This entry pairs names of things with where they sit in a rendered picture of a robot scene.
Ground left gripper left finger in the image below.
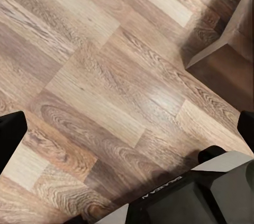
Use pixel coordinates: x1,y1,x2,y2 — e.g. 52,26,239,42
0,111,28,174

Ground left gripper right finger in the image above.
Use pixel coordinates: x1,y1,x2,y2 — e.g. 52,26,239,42
237,110,254,153

